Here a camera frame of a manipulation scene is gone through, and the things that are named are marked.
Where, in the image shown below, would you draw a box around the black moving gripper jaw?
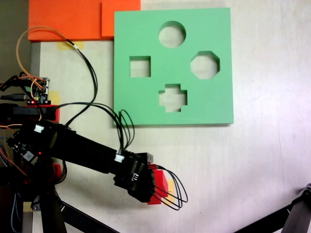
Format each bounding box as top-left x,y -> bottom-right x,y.
128,188 -> 156,204

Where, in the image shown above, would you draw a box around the red cross columnar block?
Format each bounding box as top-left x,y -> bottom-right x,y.
146,164 -> 169,206

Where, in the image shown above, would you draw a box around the green shape hole board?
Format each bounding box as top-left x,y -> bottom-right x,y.
113,7 -> 234,127

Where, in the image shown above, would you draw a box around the yellow tape with black dash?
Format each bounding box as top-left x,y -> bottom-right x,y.
167,181 -> 177,205

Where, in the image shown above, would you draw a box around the red black table clamp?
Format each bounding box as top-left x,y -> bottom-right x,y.
0,164 -> 61,186
0,103 -> 61,123

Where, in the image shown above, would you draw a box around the black circuit board grey inductor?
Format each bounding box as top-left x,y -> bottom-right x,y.
5,135 -> 41,167

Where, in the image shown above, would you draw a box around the circuit board white connectors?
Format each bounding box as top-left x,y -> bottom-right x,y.
25,77 -> 52,107

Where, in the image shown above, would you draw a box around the notched black tripod leg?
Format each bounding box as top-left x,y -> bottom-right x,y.
283,183 -> 311,233

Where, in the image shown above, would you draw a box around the large orange foam slab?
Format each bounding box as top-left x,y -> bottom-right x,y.
28,0 -> 115,42

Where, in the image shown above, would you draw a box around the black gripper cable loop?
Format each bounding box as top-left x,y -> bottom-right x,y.
149,165 -> 189,211

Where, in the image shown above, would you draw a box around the black forearm servo cable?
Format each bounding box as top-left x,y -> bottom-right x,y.
52,103 -> 136,157

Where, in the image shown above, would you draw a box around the blue white braided cable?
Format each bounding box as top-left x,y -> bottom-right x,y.
11,193 -> 22,233

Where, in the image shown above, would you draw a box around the orange and black servo cable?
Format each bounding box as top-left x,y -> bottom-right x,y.
16,26 -> 98,128

